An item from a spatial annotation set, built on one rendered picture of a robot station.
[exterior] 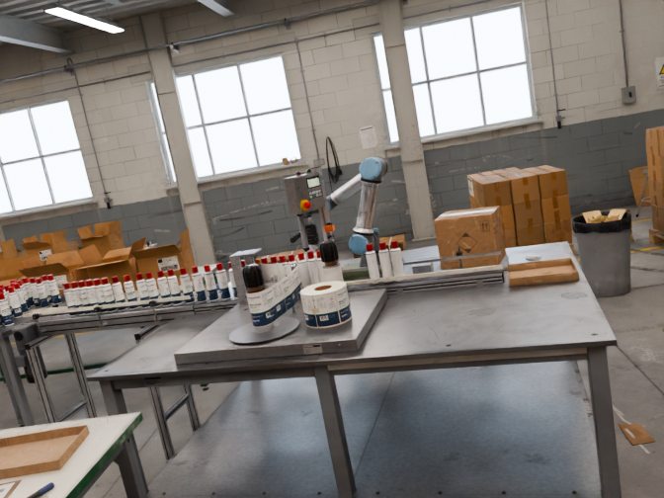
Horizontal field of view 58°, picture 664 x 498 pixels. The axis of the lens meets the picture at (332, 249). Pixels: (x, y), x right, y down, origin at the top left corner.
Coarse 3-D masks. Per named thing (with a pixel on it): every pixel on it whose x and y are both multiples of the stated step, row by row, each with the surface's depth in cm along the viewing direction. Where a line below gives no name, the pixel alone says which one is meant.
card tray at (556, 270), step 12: (516, 264) 297; (528, 264) 295; (540, 264) 294; (552, 264) 292; (564, 264) 291; (516, 276) 288; (528, 276) 285; (540, 276) 270; (552, 276) 269; (564, 276) 267; (576, 276) 266
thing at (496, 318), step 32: (512, 256) 328; (544, 256) 315; (480, 288) 281; (512, 288) 272; (544, 288) 264; (576, 288) 256; (192, 320) 318; (384, 320) 260; (416, 320) 253; (448, 320) 246; (480, 320) 239; (512, 320) 232; (544, 320) 226; (576, 320) 220; (128, 352) 284; (160, 352) 275; (352, 352) 230; (384, 352) 224; (416, 352) 219; (448, 352) 214; (480, 352) 211; (512, 352) 208
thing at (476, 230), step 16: (480, 208) 322; (496, 208) 313; (448, 224) 311; (464, 224) 308; (480, 224) 304; (496, 224) 310; (448, 240) 313; (464, 240) 310; (480, 240) 306; (496, 240) 306; (448, 256) 316; (496, 256) 305
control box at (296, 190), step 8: (304, 176) 306; (312, 176) 309; (288, 184) 307; (296, 184) 303; (304, 184) 306; (320, 184) 313; (288, 192) 309; (296, 192) 304; (304, 192) 306; (288, 200) 311; (296, 200) 305; (304, 200) 306; (312, 200) 310; (320, 200) 313; (296, 208) 307; (304, 208) 307; (312, 208) 310
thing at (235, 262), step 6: (234, 258) 305; (246, 258) 306; (252, 258) 305; (234, 264) 306; (240, 264) 305; (246, 264) 305; (234, 270) 306; (240, 270) 306; (234, 276) 307; (240, 276) 306; (240, 282) 307; (240, 288) 308; (240, 294) 309; (246, 300) 309
